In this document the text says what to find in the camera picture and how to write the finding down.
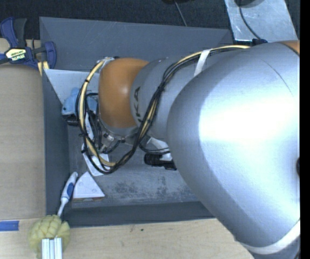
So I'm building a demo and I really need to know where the white triangular flat piece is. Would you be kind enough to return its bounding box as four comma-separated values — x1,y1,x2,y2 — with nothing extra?
81,142,105,177
72,171,106,200

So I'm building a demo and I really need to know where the light blue toy animal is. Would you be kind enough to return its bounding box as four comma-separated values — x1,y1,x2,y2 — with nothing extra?
61,87,99,117

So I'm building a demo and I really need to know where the white and blue toothbrush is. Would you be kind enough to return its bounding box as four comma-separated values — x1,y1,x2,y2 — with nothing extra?
57,171,79,217

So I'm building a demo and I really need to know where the pale wood flat board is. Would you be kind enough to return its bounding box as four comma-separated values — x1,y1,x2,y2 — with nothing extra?
0,60,47,221

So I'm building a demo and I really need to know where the grey metal bin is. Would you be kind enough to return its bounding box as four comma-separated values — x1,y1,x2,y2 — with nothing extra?
38,16,235,228

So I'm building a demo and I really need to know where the yellow knobbly toy fruit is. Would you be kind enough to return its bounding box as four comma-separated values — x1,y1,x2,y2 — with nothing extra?
27,214,71,254

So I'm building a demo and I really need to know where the black cylinder on white bracket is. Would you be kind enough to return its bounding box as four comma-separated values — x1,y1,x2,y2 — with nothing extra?
143,136,178,172

